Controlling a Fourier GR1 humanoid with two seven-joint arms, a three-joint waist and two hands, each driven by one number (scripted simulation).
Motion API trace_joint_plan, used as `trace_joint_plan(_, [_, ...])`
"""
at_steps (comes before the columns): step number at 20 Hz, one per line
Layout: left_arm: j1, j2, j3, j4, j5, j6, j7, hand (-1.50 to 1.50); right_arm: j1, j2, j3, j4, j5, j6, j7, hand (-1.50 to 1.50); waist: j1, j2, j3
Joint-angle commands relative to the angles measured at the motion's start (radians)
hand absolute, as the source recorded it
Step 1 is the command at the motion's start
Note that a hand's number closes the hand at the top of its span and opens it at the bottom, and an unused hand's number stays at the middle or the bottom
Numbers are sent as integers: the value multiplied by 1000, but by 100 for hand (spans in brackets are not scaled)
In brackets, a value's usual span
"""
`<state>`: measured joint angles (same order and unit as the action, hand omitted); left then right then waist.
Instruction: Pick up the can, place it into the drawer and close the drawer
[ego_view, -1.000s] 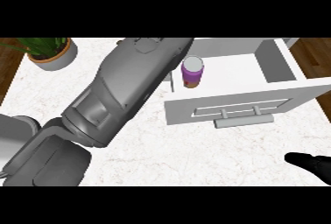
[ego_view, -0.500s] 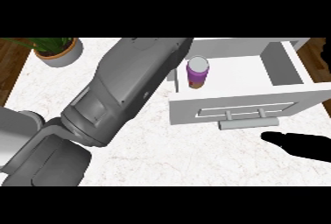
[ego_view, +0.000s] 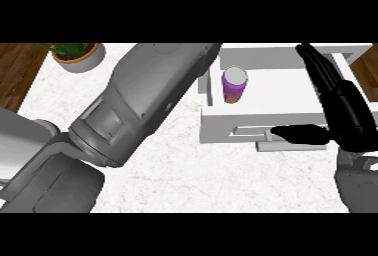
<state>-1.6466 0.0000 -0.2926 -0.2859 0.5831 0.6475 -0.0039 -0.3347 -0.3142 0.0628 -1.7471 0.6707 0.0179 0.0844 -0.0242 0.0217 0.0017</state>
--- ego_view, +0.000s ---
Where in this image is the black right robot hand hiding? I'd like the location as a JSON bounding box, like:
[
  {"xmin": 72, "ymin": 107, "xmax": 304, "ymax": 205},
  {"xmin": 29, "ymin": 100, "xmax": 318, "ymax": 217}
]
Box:
[{"xmin": 270, "ymin": 42, "xmax": 378, "ymax": 154}]

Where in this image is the white open drawer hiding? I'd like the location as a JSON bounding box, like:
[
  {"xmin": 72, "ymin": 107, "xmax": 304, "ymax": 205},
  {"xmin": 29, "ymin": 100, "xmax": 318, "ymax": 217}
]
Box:
[{"xmin": 197, "ymin": 42, "xmax": 378, "ymax": 144}]

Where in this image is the purple can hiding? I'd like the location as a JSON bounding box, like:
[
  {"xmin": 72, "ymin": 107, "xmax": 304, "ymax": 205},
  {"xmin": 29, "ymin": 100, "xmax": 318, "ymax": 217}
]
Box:
[{"xmin": 220, "ymin": 65, "xmax": 249, "ymax": 105}]

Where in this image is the potted green plant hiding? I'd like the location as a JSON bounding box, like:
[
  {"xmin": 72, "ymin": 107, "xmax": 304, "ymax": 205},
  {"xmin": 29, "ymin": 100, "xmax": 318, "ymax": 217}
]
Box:
[{"xmin": 33, "ymin": 42, "xmax": 107, "ymax": 74}]

